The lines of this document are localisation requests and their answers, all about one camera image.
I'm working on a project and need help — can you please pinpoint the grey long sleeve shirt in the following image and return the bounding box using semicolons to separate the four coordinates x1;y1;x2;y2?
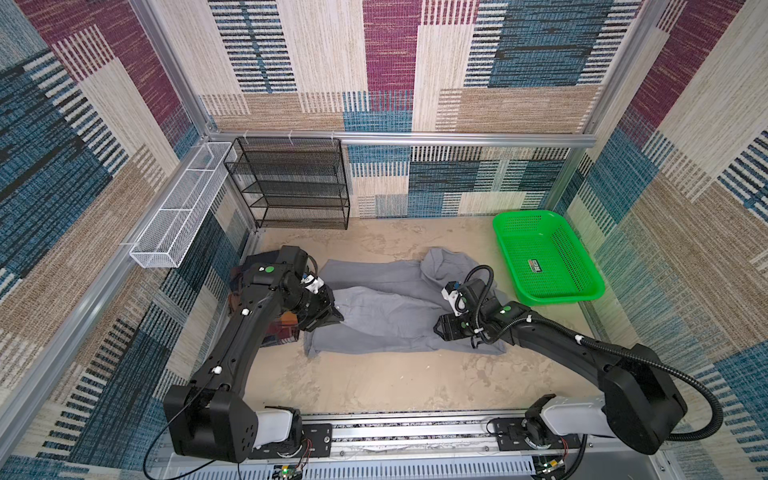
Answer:
303;248;506;358

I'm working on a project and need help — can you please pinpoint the green plastic basket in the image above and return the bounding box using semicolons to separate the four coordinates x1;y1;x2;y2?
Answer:
492;210;605;306

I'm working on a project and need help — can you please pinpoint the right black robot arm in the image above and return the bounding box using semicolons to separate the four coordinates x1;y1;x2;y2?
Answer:
433;278;687;455

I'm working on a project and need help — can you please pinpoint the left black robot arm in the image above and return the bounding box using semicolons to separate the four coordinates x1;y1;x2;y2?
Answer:
163;246;344;463

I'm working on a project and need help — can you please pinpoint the folded plaid flannel shirt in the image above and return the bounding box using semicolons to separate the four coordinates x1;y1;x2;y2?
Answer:
228;250;299;347

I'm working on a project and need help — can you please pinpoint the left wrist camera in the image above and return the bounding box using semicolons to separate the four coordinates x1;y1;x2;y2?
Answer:
301;273;325;295

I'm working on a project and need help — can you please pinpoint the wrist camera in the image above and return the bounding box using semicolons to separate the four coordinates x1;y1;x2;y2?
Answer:
441;281;467;316
301;273;325;295

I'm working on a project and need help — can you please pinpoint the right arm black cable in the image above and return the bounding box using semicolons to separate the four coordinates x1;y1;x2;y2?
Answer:
458;264;725;480

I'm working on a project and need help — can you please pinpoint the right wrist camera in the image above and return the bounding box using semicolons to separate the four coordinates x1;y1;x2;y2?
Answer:
441;281;467;316

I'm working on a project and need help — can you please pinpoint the aluminium front rail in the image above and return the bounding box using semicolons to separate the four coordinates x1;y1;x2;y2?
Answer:
155;410;661;463

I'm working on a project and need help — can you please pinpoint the aluminium rail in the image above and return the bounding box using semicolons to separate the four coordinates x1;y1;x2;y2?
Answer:
208;130;596;149
155;410;661;463

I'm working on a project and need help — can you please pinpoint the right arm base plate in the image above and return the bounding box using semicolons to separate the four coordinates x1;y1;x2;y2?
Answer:
485;417;582;451

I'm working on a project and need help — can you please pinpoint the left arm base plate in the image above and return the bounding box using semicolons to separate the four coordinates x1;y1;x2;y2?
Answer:
287;423;333;459

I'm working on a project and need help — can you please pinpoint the black wire shelf rack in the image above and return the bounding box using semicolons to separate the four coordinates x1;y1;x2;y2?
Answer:
224;137;351;230

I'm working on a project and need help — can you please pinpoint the white wire mesh tray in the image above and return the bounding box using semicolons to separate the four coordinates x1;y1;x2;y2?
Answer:
130;142;234;269

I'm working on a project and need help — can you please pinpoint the aluminium back rail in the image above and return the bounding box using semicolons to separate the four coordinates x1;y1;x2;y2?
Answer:
208;130;596;149

